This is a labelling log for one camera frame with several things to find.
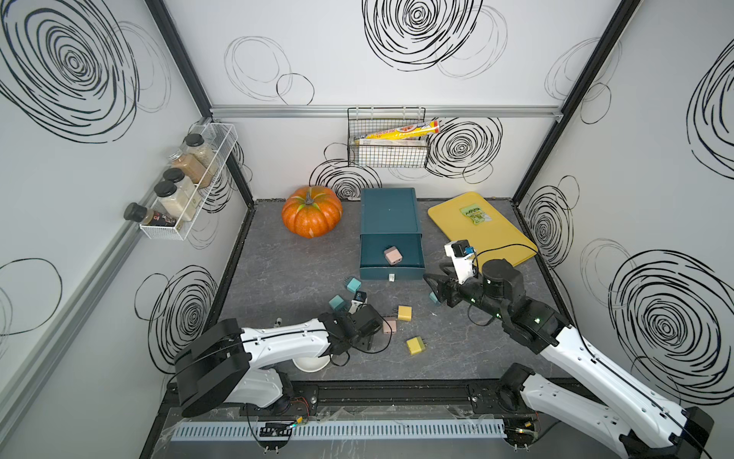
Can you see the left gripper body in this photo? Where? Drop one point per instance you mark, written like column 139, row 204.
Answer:
column 351, row 342

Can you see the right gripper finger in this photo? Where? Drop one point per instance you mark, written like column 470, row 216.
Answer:
column 443, row 293
column 436, row 280

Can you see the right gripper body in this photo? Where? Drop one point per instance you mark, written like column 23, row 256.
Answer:
column 470, row 291

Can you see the teal plug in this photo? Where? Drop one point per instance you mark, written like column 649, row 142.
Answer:
column 353, row 285
column 434, row 298
column 338, row 304

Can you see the pink plug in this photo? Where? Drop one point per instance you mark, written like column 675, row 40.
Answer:
column 393, row 256
column 389, row 326

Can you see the yellow plug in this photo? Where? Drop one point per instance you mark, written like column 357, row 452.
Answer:
column 405, row 313
column 415, row 346

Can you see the teal drawer cabinet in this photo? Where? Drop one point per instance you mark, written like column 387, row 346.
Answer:
column 390, row 217

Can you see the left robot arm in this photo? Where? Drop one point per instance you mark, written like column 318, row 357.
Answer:
column 230, row 364

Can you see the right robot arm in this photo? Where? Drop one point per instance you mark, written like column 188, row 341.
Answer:
column 625, row 416

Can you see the white bowl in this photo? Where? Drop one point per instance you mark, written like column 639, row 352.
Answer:
column 312, row 364

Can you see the yellow cutting board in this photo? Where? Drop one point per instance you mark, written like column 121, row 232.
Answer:
column 470, row 217

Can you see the orange pumpkin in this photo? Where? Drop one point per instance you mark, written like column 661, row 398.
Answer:
column 312, row 212

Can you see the yellow tube package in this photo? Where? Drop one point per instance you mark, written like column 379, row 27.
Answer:
column 405, row 132

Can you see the white spice jar near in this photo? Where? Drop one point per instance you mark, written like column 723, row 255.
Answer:
column 176, row 202

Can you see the white spice jar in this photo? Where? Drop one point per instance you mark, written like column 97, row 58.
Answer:
column 176, row 202
column 183, row 183

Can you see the white spice jar middle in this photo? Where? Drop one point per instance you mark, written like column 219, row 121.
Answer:
column 183, row 183

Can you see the brown spice jar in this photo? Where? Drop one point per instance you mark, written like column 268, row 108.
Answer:
column 192, row 168

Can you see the clear acrylic spice shelf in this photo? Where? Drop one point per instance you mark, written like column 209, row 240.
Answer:
column 200, row 231

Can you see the spice jar far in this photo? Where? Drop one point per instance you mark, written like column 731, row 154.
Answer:
column 200, row 149

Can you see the dark spice jar lying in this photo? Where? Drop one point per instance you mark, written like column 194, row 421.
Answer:
column 147, row 216

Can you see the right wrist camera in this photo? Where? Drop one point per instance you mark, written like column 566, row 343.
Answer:
column 462, row 256

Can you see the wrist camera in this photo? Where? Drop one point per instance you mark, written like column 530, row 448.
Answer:
column 358, row 301
column 462, row 256

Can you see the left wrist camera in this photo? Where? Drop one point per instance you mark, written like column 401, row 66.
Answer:
column 358, row 301

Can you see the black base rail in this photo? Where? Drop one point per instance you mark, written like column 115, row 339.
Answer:
column 477, row 396

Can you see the black wire basket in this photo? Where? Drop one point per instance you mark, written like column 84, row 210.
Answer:
column 374, row 141

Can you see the grey slotted cable duct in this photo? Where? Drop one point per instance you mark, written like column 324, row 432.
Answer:
column 341, row 430

